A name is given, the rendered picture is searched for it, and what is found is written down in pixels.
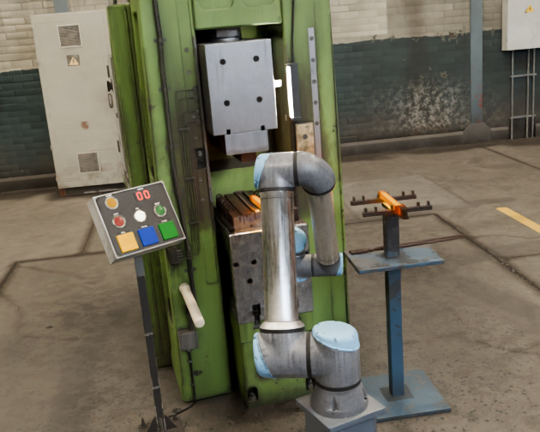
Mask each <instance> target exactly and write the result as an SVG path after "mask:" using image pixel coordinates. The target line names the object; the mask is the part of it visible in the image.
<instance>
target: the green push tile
mask: <svg viewBox="0 0 540 432"><path fill-rule="evenodd" d="M158 228H159V230H160V233H161V235H162V238H163V239H164V241H165V240H169V239H172V238H174V237H178V236H179V235H178V233H177V229H176V226H175V225H174V222H173V220H172V221H168V222H165V223H162V224H159V225H158Z"/></svg>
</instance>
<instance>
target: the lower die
mask: <svg viewBox="0 0 540 432"><path fill-rule="evenodd" d="M238 191H243V192H244V193H245V194H246V195H247V196H248V197H249V196H250V195H254V191H253V190H249V191H244V190H238ZM238 191H233V192H234V194H227V195H224V198H226V200H227V201H228V202H229V203H230V204H231V205H232V206H233V207H234V212H233V209H231V208H230V207H229V208H228V219H229V222H230V223H231V225H232V226H233V227H234V228H235V231H236V230H242V229H248V228H253V227H259V226H261V212H258V213H256V212H255V210H254V208H252V206H250V204H248V203H247V202H246V201H245V200H244V199H243V198H242V197H241V196H240V195H239V194H238V193H237V192H238ZM249 198H250V197H249ZM250 225H252V227H250Z"/></svg>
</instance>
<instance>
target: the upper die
mask: <svg viewBox="0 0 540 432"><path fill-rule="evenodd" d="M226 134H227V135H216V136H213V135H211V134H210V133H209V139H210V143H212V144H213V145H214V146H215V147H216V148H218V150H220V151H221V152H222V153H224V154H225V155H226V156H227V155H234V154H241V153H254V152H261V151H267V150H269V148H268V138H267V129H266V130H264V129H261V130H259V131H252V132H244V133H237V134H229V133H228V132H226Z"/></svg>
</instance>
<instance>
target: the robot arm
mask: <svg viewBox="0 0 540 432"><path fill-rule="evenodd" d="M335 184H336V180H335V175H334V172H333V169H332V168H331V166H330V165H329V164H328V163H327V162H326V161H325V160H323V159H321V158H320V157H318V156H316V155H314V154H312V153H308V152H304V151H297V152H285V153H263V154H260V155H259V156H258V157H257V159H256V162H255V170H254V186H255V188H256V189H258V190H259V194H260V197H261V239H262V260H263V282H264V304H265V320H264V322H263V323H262V324H261V325H260V332H259V333H255V335H254V340H253V350H254V358H255V367H256V370H257V372H258V374H259V375H260V376H261V377H264V378H273V379H276V378H315V387H314V391H313V393H312V395H311V406H312V409H313V410H314V411H315V412H316V413H317V414H319V415H321V416H324V417H329V418H338V419H340V418H348V417H354V416H357V415H359V414H361V413H362V412H364V411H365V410H366V409H367V407H368V404H369V399H368V394H367V393H366V391H365V389H364V386H363V384H362V382H361V366H360V350H359V347H360V344H359V340H358V334H357V330H356V329H355V328H354V327H352V326H351V325H349V324H347V323H344V322H341V321H323V322H320V323H318V324H317V325H314V327H313V329H312V332H305V326H304V324H303V323H302V322H301V321H300V320H299V319H298V305H297V282H304V281H305V280H306V279H307V278H308V277H323V276H334V277H335V276H340V275H342V273H343V254H342V253H340V252H339V249H338V240H337V232H336V224H335V216H334V207H333V189H334V187H335ZM300 186H302V187H303V190H304V192H305V193H307V194H308V198H309V210H310V216H311V222H312V227H313V233H314V240H315V250H316V254H311V255H306V254H305V246H306V244H307V238H306V235H305V233H304V232H303V231H302V230H301V229H300V228H298V227H297V226H296V225H295V223H294V202H293V193H294V187H300Z"/></svg>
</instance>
